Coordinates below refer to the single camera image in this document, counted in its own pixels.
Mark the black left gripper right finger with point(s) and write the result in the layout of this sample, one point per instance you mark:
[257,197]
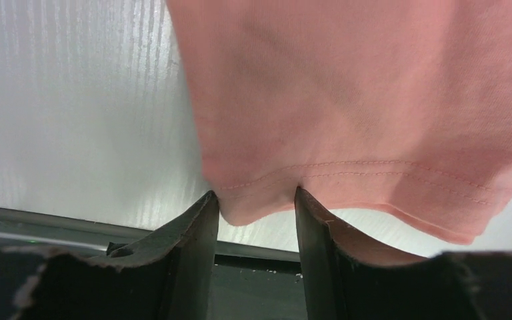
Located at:
[350,275]

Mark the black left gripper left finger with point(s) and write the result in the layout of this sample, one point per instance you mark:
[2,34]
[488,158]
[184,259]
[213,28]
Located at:
[52,282]

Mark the salmon pink t shirt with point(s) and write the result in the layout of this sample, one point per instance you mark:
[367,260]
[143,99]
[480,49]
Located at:
[398,106]

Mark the aluminium frame rail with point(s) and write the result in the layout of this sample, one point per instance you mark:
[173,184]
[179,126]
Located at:
[86,235]

